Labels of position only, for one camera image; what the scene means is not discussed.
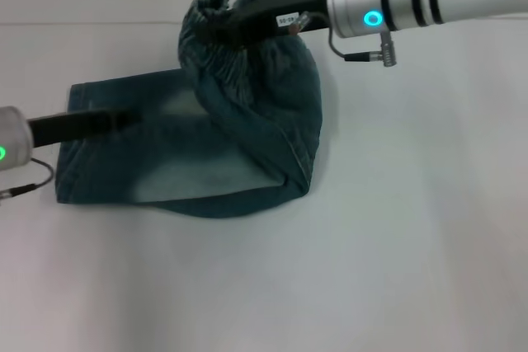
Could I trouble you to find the blue denim shorts with print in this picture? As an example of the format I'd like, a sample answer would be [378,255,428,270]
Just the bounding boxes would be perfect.
[54,0,323,219]

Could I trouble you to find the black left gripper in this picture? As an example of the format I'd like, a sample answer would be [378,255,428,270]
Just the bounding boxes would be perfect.
[26,106,144,150]

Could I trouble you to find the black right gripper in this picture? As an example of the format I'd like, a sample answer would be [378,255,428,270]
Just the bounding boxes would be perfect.
[195,0,332,47]

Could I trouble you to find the arm plug and cable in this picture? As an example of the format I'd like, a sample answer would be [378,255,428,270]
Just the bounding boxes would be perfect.
[287,11,398,68]
[0,157,56,205]

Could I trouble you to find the left arm plug and cable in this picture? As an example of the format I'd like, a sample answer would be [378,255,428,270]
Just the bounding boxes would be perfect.
[0,157,56,205]

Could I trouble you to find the right arm plug and cable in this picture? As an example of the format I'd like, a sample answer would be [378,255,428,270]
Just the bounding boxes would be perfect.
[287,11,398,68]

